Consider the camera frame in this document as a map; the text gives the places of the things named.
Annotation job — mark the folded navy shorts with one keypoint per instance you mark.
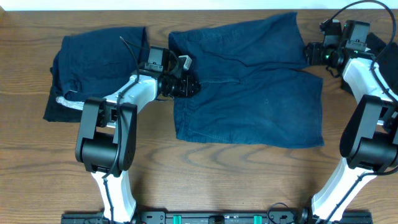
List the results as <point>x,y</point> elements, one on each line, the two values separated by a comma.
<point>98,63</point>

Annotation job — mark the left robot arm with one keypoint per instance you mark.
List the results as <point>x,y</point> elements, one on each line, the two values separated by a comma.
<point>106,142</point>

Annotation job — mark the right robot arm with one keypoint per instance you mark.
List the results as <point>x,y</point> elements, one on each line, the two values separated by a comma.
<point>368,145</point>

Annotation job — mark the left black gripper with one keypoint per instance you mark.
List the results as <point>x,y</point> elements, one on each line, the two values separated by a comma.
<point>191,86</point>

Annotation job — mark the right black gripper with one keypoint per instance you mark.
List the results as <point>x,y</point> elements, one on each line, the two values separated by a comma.
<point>311,53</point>

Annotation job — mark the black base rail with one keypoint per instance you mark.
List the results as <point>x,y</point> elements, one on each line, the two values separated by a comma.
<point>160,217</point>

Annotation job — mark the blue denim shorts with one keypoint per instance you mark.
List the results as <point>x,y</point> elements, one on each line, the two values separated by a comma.
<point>254,85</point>

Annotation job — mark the folded black shorts white stripe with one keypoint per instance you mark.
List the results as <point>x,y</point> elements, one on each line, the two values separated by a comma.
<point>64,108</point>

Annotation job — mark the black garment with logo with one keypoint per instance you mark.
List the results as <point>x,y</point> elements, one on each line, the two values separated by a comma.
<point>387,61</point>

